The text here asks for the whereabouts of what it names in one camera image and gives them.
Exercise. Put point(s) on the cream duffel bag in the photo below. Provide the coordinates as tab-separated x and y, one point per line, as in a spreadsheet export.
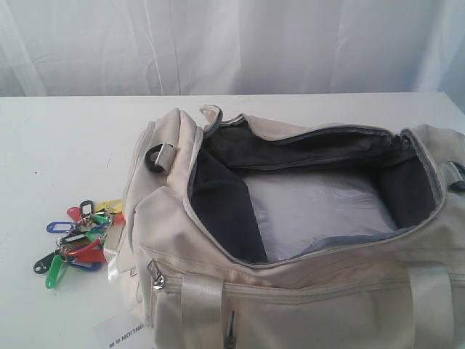
187	206

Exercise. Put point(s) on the white paper price tag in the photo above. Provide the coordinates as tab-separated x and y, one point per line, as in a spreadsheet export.
124	331

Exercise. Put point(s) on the clear plastic stuffing bag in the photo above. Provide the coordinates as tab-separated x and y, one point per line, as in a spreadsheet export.
298	213

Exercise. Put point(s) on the metal side zipper pull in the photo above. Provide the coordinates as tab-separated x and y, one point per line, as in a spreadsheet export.
157	277

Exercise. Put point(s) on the colourful key tag bunch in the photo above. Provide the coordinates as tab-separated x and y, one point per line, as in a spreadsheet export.
82	240

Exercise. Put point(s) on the white backdrop curtain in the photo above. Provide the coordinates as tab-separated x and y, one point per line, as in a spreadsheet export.
53	48

